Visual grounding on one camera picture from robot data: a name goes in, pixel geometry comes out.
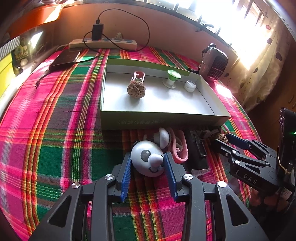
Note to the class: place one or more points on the small silver black heater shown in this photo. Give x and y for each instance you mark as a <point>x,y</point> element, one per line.
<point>213,64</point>

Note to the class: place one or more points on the white power strip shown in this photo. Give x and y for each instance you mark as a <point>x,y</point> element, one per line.
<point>103,43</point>

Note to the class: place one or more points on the pink clip with green insert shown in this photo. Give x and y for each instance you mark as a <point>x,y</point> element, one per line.
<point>138,76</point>

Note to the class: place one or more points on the pink green plaid bedsheet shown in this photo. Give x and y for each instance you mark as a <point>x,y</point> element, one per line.
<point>50,137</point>

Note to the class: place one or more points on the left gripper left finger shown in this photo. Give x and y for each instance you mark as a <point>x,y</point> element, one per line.
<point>84,212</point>

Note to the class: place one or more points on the small clear round jar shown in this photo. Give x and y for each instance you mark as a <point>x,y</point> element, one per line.
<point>189,86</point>

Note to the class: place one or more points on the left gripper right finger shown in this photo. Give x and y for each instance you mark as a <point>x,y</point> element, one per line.
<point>231,220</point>

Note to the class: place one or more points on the shallow green white cardboard box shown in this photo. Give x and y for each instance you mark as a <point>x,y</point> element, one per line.
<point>161,106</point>

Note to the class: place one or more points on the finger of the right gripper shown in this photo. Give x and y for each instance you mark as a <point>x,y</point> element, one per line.
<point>258,149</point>
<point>234,155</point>

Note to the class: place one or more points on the black charger adapter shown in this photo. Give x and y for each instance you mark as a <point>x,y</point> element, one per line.
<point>97,31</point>

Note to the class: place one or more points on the white panda face gadget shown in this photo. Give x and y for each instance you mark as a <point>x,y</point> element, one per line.
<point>148,159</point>

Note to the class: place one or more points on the yellow box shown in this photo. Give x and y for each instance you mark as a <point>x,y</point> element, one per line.
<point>6,73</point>

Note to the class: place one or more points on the small white egg gadget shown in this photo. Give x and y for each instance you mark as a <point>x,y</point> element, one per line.
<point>161,138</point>

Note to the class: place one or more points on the cream dotted curtain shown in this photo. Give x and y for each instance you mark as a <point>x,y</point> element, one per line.
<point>261,41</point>

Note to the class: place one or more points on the black smartphone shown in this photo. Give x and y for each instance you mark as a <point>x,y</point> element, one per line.
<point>65,59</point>

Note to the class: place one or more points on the striped green white box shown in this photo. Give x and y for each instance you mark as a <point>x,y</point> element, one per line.
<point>9,47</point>

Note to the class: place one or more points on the green top white stand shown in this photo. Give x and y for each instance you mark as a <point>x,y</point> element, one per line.
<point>173,76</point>

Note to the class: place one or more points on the pink carabiner clip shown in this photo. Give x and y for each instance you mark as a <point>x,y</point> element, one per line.
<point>178,146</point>

